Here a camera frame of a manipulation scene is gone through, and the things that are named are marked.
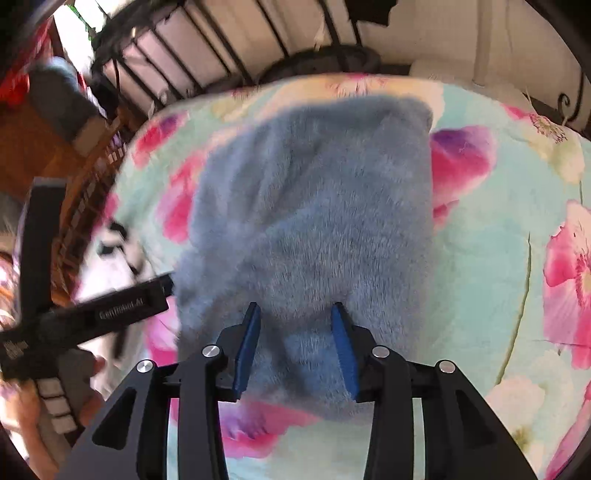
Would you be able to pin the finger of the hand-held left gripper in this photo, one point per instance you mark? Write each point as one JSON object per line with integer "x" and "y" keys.
{"x": 119, "y": 341}

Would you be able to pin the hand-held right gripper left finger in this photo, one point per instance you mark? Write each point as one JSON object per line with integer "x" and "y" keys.
{"x": 247, "y": 350}

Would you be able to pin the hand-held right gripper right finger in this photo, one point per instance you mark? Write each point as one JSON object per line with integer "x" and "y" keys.
{"x": 346, "y": 355}

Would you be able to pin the white garment with black trim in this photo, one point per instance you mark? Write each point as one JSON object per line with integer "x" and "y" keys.
{"x": 106, "y": 281}

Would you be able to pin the blue-grey fluffy garment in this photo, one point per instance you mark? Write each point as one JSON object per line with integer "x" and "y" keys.
{"x": 314, "y": 221}

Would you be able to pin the person's left hand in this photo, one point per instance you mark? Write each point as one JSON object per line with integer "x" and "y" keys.
{"x": 98, "y": 367}

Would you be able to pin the wooden furniture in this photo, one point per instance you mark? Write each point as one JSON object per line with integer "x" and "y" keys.
{"x": 37, "y": 152}

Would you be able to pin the floral blanket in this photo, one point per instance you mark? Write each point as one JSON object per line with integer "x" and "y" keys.
{"x": 498, "y": 230}

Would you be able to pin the grey cloth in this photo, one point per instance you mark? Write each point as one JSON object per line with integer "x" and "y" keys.
{"x": 60, "y": 94}

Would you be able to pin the red cloth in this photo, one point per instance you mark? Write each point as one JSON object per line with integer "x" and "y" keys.
{"x": 23, "y": 69}

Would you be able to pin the black metal bed headboard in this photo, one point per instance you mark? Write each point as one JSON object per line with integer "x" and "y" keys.
{"x": 111, "y": 57}

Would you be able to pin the dark cushion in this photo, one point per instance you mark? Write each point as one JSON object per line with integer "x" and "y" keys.
{"x": 323, "y": 62}

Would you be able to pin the black cloth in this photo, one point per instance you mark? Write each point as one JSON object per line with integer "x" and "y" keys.
{"x": 374, "y": 11}

